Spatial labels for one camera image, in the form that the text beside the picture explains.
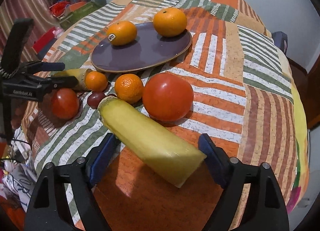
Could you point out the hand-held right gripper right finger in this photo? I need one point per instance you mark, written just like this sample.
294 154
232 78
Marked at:
212 160

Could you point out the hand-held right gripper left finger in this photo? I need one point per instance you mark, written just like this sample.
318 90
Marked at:
102 159

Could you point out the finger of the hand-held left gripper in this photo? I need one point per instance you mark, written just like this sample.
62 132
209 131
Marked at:
47 66
60 83

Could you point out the small yellow banana piece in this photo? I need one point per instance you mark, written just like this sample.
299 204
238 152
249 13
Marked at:
71 72

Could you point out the large yellow-green banana piece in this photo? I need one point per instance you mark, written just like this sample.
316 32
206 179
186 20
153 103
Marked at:
150 141

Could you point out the purple ceramic plate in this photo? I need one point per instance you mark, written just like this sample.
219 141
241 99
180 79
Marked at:
140 51

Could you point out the small red tomato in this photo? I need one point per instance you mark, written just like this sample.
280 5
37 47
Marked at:
65 103

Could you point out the red box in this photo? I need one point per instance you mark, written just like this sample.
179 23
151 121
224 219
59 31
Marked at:
43 41

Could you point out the small smooth mandarin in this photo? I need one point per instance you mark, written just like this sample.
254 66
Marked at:
96 81

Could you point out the dark red grape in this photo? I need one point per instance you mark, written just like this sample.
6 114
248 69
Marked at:
95 100

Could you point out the red orange packet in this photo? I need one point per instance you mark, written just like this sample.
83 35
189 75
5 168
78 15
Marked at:
58 9

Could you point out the green box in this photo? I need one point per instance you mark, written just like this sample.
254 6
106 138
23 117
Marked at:
77 15

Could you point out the patchwork striped tablecloth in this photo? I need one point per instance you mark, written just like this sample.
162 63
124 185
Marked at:
220 96

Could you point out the bumpy mandarin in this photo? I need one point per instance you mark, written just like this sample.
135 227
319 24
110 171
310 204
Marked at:
128 88

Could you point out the striped brown curtain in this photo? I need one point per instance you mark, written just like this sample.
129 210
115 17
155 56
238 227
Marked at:
25 1

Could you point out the large red tomato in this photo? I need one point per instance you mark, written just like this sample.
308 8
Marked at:
167 96

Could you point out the orange with sticker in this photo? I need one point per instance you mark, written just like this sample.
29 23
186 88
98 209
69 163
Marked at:
123 32

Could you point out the white printed cloth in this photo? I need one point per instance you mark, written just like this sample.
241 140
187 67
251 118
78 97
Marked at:
17 178

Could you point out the large plain orange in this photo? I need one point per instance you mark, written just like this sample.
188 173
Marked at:
170 22

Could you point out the blue-grey bag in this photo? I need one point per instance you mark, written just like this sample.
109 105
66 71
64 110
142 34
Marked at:
280 42

